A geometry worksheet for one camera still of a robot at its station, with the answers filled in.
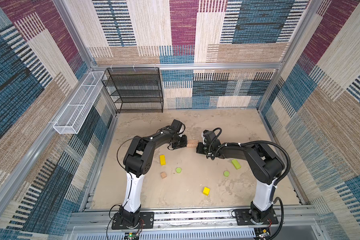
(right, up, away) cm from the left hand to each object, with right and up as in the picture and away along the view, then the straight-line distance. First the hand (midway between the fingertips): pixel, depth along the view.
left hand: (188, 143), depth 99 cm
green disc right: (+22, -16, -12) cm, 29 cm away
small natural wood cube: (-14, -17, -12) cm, 25 cm away
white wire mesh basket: (-56, +15, -28) cm, 64 cm away
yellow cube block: (+9, -23, -19) cm, 31 cm away
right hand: (+6, -4, -1) cm, 7 cm away
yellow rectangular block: (-16, -10, -5) cm, 19 cm away
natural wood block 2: (+3, +1, +3) cm, 5 cm away
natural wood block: (+3, -1, 0) cm, 3 cm away
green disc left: (-6, -15, -10) cm, 19 cm away
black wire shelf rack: (-38, +37, +10) cm, 54 cm away
